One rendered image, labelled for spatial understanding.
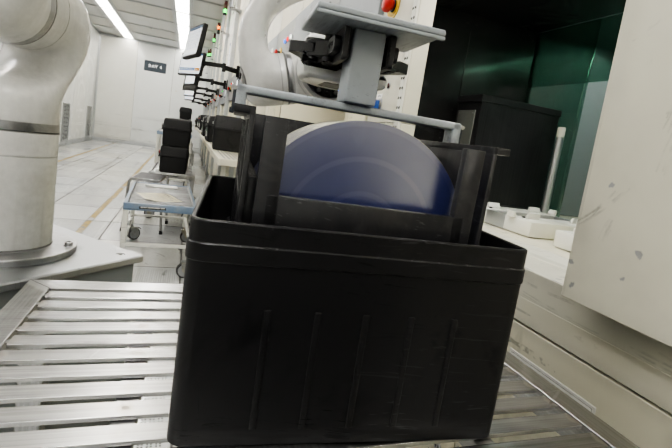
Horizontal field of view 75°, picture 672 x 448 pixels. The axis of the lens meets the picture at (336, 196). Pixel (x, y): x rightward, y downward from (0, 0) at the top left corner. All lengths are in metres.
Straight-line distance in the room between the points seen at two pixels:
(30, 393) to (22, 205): 0.37
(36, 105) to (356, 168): 0.52
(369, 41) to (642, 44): 0.26
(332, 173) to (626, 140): 0.29
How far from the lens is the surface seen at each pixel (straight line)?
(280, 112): 2.49
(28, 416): 0.44
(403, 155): 0.39
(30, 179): 0.77
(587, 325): 0.59
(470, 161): 0.39
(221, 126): 3.39
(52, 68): 0.82
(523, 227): 0.94
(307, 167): 0.37
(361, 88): 0.44
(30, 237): 0.79
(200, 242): 0.32
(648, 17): 0.53
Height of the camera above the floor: 1.00
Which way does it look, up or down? 7 degrees down
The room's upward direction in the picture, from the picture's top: 9 degrees clockwise
